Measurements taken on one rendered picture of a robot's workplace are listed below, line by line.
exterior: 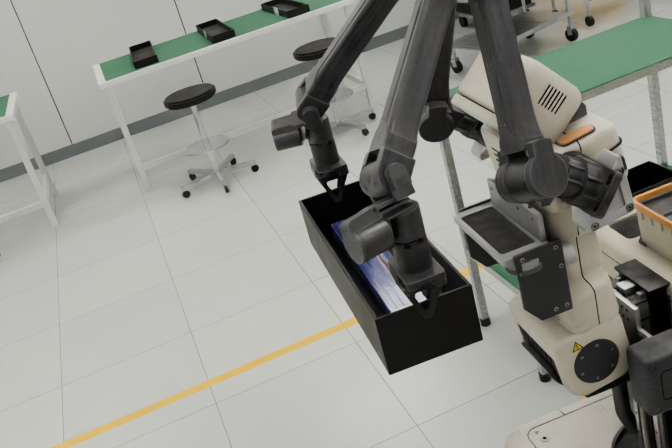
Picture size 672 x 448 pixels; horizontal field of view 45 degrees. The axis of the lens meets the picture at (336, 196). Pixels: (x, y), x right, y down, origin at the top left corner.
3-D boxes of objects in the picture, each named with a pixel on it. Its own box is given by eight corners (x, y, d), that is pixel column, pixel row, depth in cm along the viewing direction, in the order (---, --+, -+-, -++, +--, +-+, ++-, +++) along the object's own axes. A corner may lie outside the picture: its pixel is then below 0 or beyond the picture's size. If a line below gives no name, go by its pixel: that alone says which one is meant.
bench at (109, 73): (132, 164, 617) (92, 65, 586) (347, 86, 654) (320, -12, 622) (142, 195, 550) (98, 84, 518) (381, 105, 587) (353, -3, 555)
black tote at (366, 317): (483, 340, 138) (472, 284, 133) (389, 376, 135) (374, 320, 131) (380, 219, 190) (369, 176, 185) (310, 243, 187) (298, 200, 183)
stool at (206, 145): (176, 184, 551) (144, 99, 526) (249, 157, 561) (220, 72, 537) (188, 208, 506) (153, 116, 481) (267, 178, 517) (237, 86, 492)
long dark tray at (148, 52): (131, 54, 586) (128, 46, 584) (152, 47, 589) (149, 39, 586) (135, 70, 530) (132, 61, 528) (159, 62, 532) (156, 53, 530)
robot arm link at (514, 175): (577, 159, 137) (557, 164, 142) (528, 142, 133) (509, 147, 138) (569, 212, 135) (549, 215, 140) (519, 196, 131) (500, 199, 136)
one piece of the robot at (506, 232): (527, 248, 185) (510, 163, 177) (593, 303, 160) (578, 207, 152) (463, 273, 183) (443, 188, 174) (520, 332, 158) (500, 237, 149)
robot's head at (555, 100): (537, 73, 167) (483, 37, 161) (593, 96, 148) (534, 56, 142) (499, 133, 169) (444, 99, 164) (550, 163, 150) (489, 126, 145)
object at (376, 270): (447, 335, 139) (443, 319, 138) (409, 349, 138) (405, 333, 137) (362, 227, 185) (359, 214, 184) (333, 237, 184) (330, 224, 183)
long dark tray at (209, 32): (197, 32, 594) (195, 24, 592) (218, 25, 597) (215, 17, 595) (213, 44, 539) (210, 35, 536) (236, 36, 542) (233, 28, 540)
